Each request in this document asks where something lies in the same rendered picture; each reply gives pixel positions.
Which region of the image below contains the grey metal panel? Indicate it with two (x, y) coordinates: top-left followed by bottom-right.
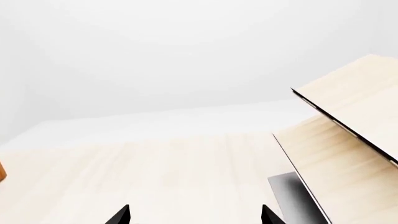
(267, 171), (331, 224)

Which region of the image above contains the light wood cabinet drawer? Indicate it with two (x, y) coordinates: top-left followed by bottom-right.
(290, 53), (398, 169)

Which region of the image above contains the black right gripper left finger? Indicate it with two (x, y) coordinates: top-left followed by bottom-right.
(104, 203), (131, 224)

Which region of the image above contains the light wood cabinet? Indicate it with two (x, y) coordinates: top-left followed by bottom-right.
(272, 113), (398, 224)

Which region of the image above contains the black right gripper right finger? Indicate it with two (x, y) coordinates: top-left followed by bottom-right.
(261, 203), (285, 224)

